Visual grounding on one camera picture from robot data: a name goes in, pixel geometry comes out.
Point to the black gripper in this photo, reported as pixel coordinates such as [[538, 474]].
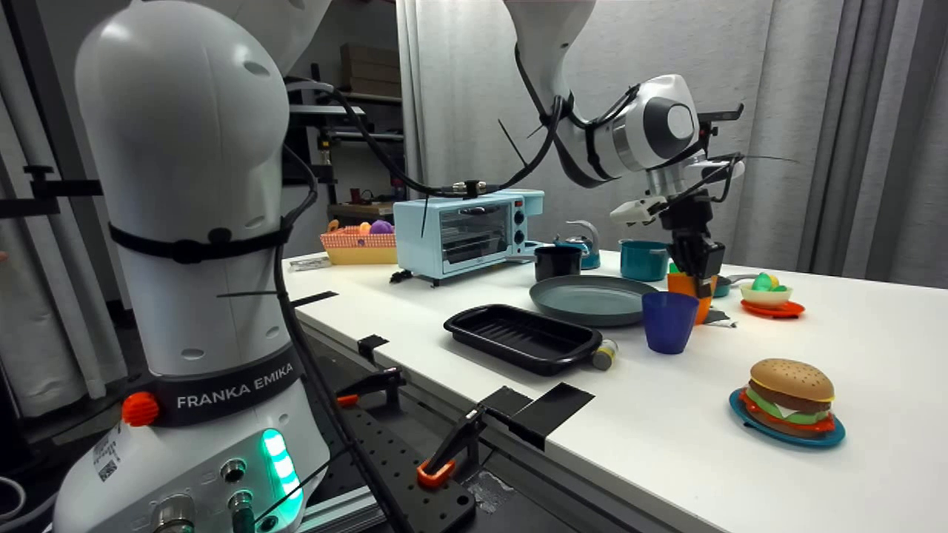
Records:
[[700, 237]]

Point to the orange plastic cup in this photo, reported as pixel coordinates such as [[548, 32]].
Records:
[[691, 303]]

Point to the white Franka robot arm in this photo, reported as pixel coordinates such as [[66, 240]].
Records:
[[188, 148]]

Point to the blue plastic cup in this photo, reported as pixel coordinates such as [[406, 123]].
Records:
[[671, 321]]

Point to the small orange-red plate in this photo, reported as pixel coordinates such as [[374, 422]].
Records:
[[774, 311]]

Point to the gray round plate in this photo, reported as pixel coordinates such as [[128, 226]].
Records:
[[590, 299]]

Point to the small teal plate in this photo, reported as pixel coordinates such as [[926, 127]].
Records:
[[820, 438]]

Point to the small teal frying pan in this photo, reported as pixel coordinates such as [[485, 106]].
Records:
[[725, 284]]

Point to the small dark binder clip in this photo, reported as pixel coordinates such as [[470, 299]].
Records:
[[719, 318]]

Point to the teal mug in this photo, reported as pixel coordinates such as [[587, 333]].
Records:
[[643, 260]]

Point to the green and white toy food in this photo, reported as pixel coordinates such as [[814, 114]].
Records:
[[765, 287]]

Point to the blue glass kettle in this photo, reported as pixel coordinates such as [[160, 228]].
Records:
[[587, 247]]

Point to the black mug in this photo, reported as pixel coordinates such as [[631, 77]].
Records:
[[559, 260]]

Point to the toy hamburger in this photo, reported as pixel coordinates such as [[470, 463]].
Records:
[[788, 389]]

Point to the black tripod stand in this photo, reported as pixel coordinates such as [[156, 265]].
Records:
[[728, 114]]

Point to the black rectangular baking tray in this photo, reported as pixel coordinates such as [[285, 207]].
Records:
[[520, 339]]

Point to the light blue toaster oven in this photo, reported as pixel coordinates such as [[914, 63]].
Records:
[[464, 231]]

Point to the purple toy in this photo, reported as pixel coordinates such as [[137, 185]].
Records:
[[380, 226]]

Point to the pink and yellow basket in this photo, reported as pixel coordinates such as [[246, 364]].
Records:
[[357, 247]]

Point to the dark background shelf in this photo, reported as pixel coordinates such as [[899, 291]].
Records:
[[360, 136]]

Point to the black flat bracket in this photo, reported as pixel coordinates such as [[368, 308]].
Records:
[[538, 405]]

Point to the aluminium extrusion rail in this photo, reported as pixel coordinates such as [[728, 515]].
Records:
[[344, 514]]

